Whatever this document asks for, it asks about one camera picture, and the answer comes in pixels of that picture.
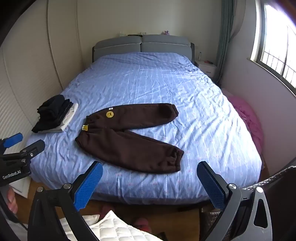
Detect pink blanket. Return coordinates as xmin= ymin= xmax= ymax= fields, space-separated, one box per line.
xmin=228 ymin=93 xmax=264 ymax=161

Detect white quilted cloth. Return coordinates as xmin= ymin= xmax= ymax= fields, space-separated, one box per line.
xmin=58 ymin=210 xmax=162 ymax=241

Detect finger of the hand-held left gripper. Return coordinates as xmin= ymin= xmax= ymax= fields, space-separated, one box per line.
xmin=0 ymin=139 xmax=46 ymax=166
xmin=0 ymin=133 xmax=23 ymax=149

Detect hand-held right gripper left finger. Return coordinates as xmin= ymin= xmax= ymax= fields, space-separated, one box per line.
xmin=27 ymin=161 xmax=104 ymax=241

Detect white nightstand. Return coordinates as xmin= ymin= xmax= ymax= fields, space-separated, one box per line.
xmin=194 ymin=60 xmax=218 ymax=76

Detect person's left hand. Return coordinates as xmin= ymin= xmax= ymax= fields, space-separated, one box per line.
xmin=6 ymin=187 xmax=18 ymax=212

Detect window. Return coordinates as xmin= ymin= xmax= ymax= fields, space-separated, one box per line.
xmin=251 ymin=0 xmax=296 ymax=95

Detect black folded clothes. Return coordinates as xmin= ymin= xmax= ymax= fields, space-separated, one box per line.
xmin=31 ymin=95 xmax=74 ymax=133

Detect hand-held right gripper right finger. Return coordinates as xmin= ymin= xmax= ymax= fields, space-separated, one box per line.
xmin=196 ymin=161 xmax=273 ymax=241

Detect white folded cloth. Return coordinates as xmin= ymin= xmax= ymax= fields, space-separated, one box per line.
xmin=38 ymin=103 xmax=79 ymax=134

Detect brown pants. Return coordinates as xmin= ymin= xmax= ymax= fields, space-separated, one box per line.
xmin=75 ymin=103 xmax=185 ymax=174

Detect white wardrobe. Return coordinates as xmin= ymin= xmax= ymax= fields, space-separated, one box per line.
xmin=0 ymin=0 xmax=93 ymax=197

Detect green curtain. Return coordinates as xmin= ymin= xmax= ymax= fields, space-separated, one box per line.
xmin=216 ymin=0 xmax=234 ymax=85

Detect bed with blue striped sheet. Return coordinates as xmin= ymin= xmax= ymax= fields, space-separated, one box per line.
xmin=23 ymin=52 xmax=263 ymax=205

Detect grey padded headboard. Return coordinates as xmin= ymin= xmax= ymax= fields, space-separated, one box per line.
xmin=92 ymin=34 xmax=196 ymax=63

